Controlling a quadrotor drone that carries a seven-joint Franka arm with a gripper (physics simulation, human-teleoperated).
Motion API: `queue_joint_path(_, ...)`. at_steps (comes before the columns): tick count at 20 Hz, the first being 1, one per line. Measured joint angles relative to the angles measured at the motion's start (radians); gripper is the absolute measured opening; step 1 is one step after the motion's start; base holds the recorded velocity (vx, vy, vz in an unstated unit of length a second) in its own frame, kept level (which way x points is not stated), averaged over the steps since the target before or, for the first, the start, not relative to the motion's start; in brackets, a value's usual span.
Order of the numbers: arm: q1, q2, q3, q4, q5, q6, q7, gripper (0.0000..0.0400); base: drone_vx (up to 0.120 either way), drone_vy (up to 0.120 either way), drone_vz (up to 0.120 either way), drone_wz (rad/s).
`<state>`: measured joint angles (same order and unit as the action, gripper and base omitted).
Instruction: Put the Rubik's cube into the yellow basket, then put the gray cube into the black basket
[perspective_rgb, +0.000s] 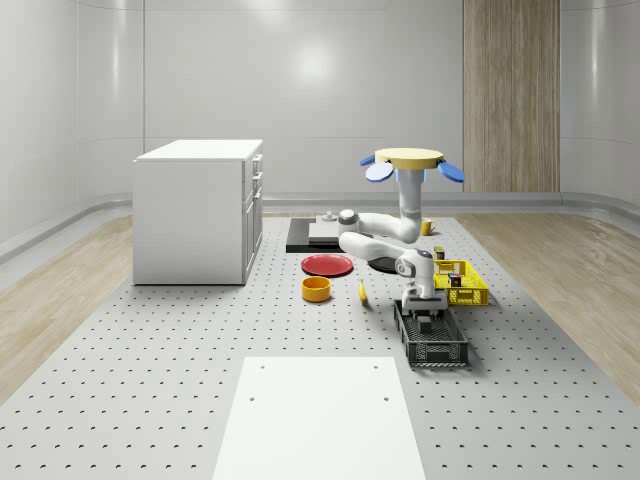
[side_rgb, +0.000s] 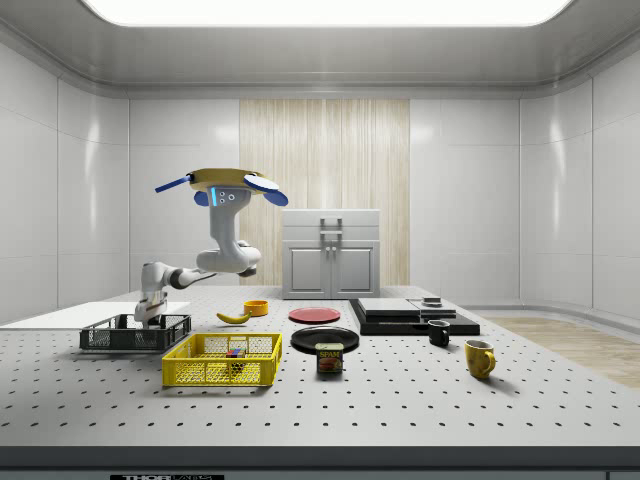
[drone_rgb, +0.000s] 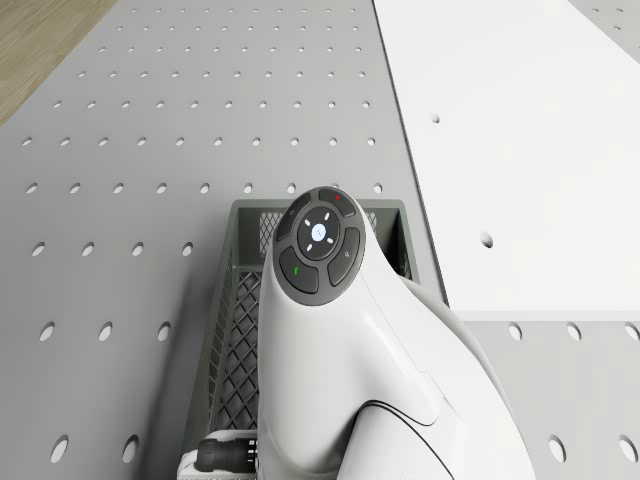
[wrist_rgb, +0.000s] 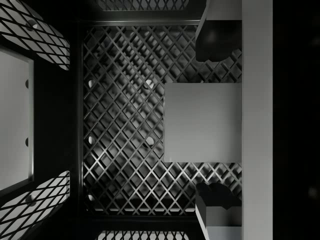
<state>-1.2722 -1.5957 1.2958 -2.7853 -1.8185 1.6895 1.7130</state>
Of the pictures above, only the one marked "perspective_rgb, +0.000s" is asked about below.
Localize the white cabinet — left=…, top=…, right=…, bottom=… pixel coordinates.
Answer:
left=132, top=138, right=265, bottom=287

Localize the yellow basket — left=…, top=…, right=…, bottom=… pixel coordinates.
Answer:
left=431, top=259, right=492, bottom=307

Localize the red plate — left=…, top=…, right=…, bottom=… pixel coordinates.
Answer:
left=300, top=253, right=355, bottom=278

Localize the white board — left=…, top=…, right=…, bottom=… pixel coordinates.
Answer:
left=211, top=356, right=428, bottom=480

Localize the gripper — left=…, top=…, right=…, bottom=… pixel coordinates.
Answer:
left=400, top=293, right=448, bottom=322

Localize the yellow bowl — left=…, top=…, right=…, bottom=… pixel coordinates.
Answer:
left=300, top=275, right=333, bottom=304

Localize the black stove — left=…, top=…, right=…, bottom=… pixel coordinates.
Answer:
left=285, top=210, right=361, bottom=254

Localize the drone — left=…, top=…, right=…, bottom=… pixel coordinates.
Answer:
left=359, top=147, right=466, bottom=185

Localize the dark grey basket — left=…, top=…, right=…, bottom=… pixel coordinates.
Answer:
left=392, top=298, right=471, bottom=370

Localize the black plate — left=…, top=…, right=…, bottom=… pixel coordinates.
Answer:
left=366, top=254, right=402, bottom=274

